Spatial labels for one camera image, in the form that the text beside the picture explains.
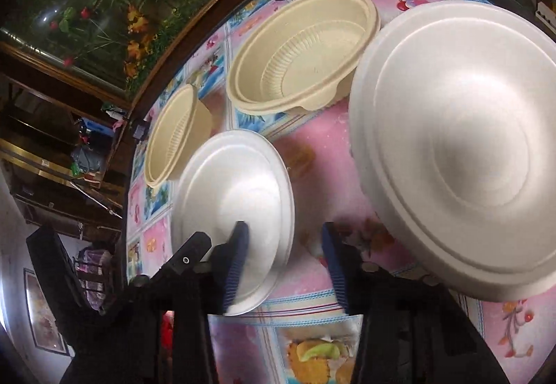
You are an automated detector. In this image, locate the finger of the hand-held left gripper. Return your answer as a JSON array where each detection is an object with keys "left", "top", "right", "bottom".
[{"left": 167, "top": 232, "right": 213, "bottom": 277}]

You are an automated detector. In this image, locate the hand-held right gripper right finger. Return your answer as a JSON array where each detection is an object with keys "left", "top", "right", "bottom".
[{"left": 321, "top": 221, "right": 509, "bottom": 384}]

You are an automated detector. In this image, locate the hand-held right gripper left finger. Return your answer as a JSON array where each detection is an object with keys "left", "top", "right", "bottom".
[{"left": 61, "top": 221, "right": 250, "bottom": 384}]

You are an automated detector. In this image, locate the small white foam bowl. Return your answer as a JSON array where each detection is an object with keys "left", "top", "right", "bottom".
[{"left": 171, "top": 130, "right": 295, "bottom": 316}]

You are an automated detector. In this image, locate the small beige ribbed bowl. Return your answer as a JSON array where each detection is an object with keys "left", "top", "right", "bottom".
[{"left": 145, "top": 84, "right": 213, "bottom": 189}]

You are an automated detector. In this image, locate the large beige ribbed bowl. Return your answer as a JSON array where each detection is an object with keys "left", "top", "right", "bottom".
[{"left": 227, "top": 0, "right": 382, "bottom": 116}]

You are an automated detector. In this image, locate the table with purple cloth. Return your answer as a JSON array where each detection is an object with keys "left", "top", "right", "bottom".
[{"left": 75, "top": 246, "right": 114, "bottom": 312}]

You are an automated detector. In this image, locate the printed floral tablecloth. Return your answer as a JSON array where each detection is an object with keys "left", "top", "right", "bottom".
[{"left": 126, "top": 0, "right": 556, "bottom": 384}]

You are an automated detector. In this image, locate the brown wooden cabinet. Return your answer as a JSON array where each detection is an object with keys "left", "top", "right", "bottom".
[{"left": 0, "top": 41, "right": 133, "bottom": 237}]

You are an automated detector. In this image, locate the framed wall picture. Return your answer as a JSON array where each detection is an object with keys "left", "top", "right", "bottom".
[{"left": 24, "top": 269, "right": 71, "bottom": 357}]

